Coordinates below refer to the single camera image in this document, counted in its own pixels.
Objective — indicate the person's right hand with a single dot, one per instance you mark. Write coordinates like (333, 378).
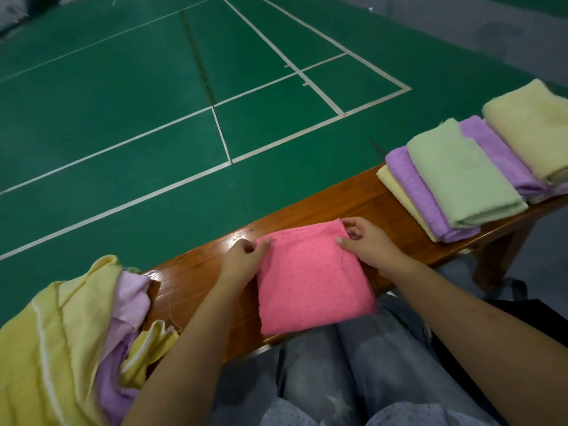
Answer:
(373, 245)

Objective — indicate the person's left hand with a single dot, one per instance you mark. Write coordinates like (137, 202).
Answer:
(240, 263)

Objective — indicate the pale yellow towel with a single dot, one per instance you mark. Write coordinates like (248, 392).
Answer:
(53, 350)
(398, 195)
(532, 124)

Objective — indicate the purple towel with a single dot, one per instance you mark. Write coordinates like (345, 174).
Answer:
(506, 155)
(417, 195)
(115, 393)

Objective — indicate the hot pink towel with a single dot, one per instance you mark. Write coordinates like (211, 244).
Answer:
(311, 279)

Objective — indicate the light pink towel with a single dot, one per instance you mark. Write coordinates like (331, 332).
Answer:
(133, 301)

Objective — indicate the light green striped towel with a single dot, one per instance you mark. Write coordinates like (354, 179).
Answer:
(461, 173)

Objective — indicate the yellow white striped cloth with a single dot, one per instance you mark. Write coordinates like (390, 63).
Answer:
(146, 350)

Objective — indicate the person's left forearm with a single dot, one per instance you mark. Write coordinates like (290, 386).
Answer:
(182, 364)

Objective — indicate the person's right forearm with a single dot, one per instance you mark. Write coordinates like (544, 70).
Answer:
(488, 341)

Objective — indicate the person's grey trousers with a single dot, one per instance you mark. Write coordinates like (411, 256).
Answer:
(373, 359)

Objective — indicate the brown wooden bench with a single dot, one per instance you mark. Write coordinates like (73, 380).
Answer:
(195, 279)

